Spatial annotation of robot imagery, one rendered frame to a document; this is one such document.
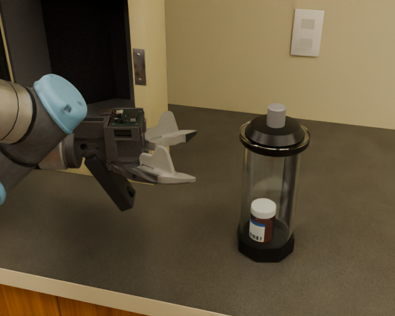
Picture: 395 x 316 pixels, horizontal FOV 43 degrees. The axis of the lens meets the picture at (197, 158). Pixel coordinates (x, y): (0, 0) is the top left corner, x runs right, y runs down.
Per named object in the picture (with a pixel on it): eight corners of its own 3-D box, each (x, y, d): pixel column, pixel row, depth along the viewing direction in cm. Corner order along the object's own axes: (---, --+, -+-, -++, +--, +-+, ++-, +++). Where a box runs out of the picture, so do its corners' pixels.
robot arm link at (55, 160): (40, 179, 77) (53, 152, 85) (69, 179, 77) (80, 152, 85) (32, 135, 74) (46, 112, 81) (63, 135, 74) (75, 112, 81)
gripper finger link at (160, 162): (183, 160, 69) (133, 140, 73) (183, 195, 72) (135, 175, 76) (196, 150, 71) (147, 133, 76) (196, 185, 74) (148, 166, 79)
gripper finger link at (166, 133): (197, 107, 84) (149, 121, 79) (196, 138, 87) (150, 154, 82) (186, 101, 86) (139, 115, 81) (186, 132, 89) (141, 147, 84)
